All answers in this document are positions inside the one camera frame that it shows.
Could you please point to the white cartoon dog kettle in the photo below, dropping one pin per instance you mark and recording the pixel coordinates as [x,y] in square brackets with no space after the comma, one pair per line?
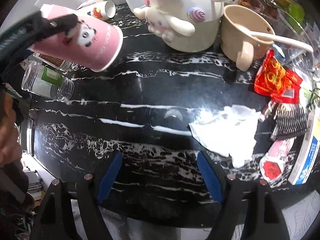
[185,25]

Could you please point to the crumpled white tissue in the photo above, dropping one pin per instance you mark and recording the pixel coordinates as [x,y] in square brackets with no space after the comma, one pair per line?
[229,132]

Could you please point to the beige ceramic mug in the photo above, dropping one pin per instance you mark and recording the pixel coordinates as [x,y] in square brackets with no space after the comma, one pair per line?
[236,44]

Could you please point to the white spoon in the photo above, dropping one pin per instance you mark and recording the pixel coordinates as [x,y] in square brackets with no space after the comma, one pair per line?
[285,40]

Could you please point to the green white medicine box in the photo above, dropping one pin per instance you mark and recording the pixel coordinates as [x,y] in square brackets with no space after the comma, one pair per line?
[89,2]

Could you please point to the pink panda paper cup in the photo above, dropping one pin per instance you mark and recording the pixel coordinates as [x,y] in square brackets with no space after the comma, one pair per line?
[92,43]

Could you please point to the black hair comb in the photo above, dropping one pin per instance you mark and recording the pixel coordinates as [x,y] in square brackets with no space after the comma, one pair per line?
[291,122]

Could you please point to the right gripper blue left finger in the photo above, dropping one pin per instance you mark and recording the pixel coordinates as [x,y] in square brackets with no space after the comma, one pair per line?
[92,190]

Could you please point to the person's left hand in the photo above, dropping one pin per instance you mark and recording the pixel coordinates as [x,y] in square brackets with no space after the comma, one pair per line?
[10,148]

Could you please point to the lying cartoon paper cup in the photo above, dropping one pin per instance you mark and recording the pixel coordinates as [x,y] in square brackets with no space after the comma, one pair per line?
[102,10]

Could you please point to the red snack wrapper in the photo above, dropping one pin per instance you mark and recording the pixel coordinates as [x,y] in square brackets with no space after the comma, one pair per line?
[273,80]

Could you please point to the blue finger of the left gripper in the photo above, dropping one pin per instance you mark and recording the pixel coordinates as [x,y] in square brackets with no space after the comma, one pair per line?
[59,24]

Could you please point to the green label plastic cup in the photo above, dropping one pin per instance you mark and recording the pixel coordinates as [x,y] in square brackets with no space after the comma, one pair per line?
[41,80]

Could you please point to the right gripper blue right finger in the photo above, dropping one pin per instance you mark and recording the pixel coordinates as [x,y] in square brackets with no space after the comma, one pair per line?
[224,188]

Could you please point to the pink rose sachet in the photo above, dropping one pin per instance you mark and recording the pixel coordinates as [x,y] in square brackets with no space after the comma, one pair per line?
[273,162]

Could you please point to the clear glass bowl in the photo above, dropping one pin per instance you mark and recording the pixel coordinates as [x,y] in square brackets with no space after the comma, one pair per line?
[285,25]

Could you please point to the blue white medicine box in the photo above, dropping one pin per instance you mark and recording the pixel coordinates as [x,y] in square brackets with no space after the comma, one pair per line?
[308,151]

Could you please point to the small lipstick tube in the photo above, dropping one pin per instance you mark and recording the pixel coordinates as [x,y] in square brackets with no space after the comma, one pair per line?
[267,110]

